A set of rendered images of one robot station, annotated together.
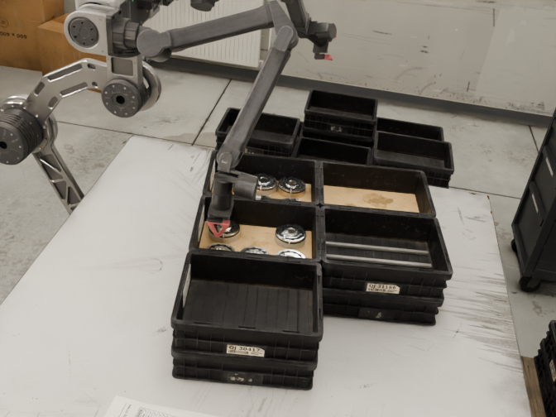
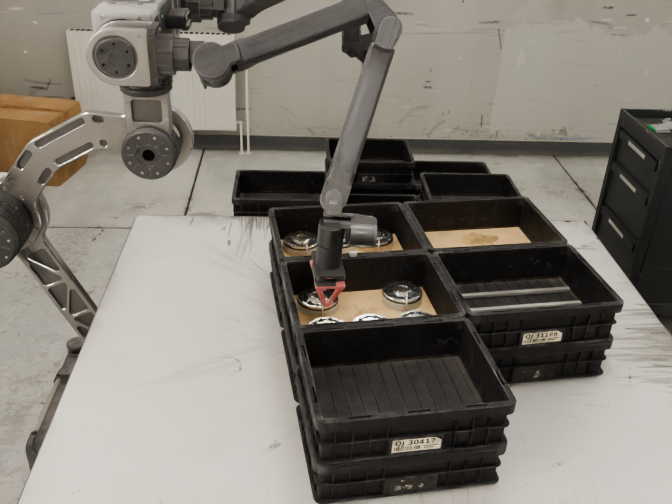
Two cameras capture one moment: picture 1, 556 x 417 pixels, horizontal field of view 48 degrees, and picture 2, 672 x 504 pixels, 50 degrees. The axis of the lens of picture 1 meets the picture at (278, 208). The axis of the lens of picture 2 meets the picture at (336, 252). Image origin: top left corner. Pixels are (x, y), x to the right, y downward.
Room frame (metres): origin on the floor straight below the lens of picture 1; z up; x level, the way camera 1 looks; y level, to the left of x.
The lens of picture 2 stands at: (0.15, 0.40, 1.88)
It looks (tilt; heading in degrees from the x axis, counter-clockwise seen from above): 30 degrees down; 350
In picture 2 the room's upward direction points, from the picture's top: 3 degrees clockwise
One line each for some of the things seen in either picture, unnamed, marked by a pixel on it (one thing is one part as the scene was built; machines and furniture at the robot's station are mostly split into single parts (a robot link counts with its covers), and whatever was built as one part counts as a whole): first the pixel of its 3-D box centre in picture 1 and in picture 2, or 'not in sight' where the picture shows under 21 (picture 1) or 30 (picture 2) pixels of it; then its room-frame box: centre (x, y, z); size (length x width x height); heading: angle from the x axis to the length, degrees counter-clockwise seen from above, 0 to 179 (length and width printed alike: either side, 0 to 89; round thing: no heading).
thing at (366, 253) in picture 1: (379, 253); (519, 297); (1.60, -0.34, 0.87); 0.40 x 0.30 x 0.11; 91
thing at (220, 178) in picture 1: (224, 184); (333, 233); (1.53, 0.16, 1.12); 0.07 x 0.06 x 0.07; 82
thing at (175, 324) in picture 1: (251, 294); (400, 369); (1.29, 0.05, 0.92); 0.40 x 0.30 x 0.02; 91
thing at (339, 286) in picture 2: (218, 222); (327, 286); (1.52, 0.17, 0.99); 0.07 x 0.07 x 0.09; 0
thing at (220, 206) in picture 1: (221, 199); (328, 256); (1.53, 0.17, 1.06); 0.10 x 0.07 x 0.07; 0
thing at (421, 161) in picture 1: (404, 186); (464, 233); (2.83, -0.65, 0.37); 0.40 x 0.30 x 0.45; 84
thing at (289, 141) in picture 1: (256, 161); (281, 231); (2.92, 0.15, 0.37); 0.40 x 0.30 x 0.45; 84
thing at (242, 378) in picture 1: (246, 333); (394, 425); (1.29, 0.05, 0.76); 0.40 x 0.30 x 0.12; 91
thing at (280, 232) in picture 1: (290, 232); (402, 291); (1.67, -0.05, 0.86); 0.10 x 0.10 x 0.01
